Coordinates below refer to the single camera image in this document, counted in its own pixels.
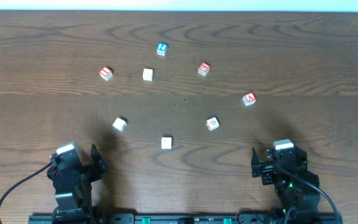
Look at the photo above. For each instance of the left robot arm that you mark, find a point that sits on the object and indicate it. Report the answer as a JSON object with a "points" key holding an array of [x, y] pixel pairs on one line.
{"points": [[75, 206]]}

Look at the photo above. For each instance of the red letter E block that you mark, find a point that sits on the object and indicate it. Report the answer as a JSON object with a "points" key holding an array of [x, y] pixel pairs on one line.
{"points": [[204, 68]]}

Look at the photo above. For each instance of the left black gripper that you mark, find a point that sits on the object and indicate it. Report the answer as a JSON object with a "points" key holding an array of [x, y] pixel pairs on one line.
{"points": [[84, 171]]}

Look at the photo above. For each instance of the blue number 2 block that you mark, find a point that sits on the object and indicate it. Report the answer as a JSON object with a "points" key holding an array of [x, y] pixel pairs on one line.
{"points": [[162, 48]]}

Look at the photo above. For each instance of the wooden block green side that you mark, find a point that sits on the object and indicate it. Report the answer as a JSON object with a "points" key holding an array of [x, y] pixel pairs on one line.
{"points": [[119, 124]]}

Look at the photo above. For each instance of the plain wooden block upper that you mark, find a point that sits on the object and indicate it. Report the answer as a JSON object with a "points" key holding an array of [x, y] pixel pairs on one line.
{"points": [[148, 74]]}

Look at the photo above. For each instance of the wooden block blue H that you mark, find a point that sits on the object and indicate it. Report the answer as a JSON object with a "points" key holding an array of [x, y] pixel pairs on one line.
{"points": [[166, 142]]}

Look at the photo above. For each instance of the red letter A block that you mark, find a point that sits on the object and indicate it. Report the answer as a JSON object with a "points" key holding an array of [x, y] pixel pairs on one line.
{"points": [[249, 99]]}

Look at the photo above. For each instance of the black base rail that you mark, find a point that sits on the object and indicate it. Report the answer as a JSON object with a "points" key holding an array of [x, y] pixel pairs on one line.
{"points": [[242, 218]]}

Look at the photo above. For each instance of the wooden block with M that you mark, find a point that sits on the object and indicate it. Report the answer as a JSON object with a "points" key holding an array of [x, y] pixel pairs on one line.
{"points": [[212, 123]]}

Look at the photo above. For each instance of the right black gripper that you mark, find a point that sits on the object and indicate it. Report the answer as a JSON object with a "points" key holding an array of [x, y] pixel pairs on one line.
{"points": [[266, 168]]}

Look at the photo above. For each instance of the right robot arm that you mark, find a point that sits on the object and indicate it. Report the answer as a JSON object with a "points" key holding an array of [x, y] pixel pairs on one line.
{"points": [[294, 185]]}

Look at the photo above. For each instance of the red letter I block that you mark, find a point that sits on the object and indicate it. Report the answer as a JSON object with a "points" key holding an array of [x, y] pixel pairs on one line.
{"points": [[106, 73]]}

